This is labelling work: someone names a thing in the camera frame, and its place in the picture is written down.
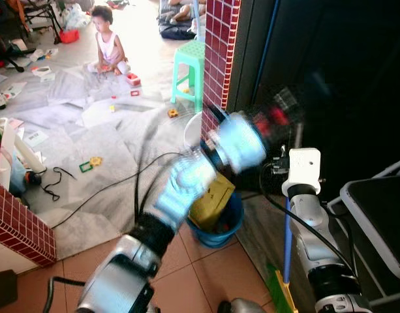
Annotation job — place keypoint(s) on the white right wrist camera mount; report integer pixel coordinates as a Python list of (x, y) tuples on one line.
[(304, 166)]

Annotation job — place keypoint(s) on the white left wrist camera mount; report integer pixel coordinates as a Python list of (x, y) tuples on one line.
[(242, 140)]

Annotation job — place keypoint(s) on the blue bag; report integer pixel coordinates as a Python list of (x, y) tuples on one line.
[(17, 176)]

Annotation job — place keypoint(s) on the red brick tile pillar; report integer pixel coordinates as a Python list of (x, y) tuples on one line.
[(219, 52)]

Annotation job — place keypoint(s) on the black seat folding chair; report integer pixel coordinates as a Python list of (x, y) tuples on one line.
[(376, 222)]

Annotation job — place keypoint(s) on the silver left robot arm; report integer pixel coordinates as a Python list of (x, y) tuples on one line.
[(180, 186)]

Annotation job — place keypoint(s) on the small red toy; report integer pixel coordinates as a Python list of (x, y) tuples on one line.
[(132, 79)]

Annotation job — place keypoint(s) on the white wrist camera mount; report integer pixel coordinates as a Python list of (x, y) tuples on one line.
[(304, 166), (242, 140)]

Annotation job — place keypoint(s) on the seated person in dark clothes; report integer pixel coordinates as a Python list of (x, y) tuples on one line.
[(177, 19)]

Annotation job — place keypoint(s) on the black office chair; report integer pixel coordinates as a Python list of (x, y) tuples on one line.
[(7, 52)]

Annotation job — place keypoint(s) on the small red basket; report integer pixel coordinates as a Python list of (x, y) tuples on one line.
[(69, 36)]

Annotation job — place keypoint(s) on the green plastic stool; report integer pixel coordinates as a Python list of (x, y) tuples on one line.
[(190, 52)]

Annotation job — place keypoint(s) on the low red brick tile wall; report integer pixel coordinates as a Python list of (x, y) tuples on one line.
[(20, 225)]

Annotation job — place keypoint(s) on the small yellow toy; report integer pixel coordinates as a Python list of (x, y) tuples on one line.
[(172, 113)]

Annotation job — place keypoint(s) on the green yellow flat toy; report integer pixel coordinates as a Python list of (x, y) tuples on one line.
[(90, 163)]

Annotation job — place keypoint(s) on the silver robot right foot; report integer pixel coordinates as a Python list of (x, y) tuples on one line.
[(242, 305)]

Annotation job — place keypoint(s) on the sitting child in light clothes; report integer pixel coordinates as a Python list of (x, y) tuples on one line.
[(109, 49)]

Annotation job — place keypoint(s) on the dark panelled door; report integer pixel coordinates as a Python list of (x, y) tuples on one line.
[(343, 65)]

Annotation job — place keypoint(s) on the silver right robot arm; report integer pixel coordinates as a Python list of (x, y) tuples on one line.
[(314, 228)]

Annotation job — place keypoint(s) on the white plastic rack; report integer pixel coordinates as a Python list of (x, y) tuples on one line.
[(10, 147)]

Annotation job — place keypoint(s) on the blue plastic bucket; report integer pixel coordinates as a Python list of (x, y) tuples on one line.
[(222, 238)]

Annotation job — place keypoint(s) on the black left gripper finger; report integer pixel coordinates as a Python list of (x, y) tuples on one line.
[(296, 134)]

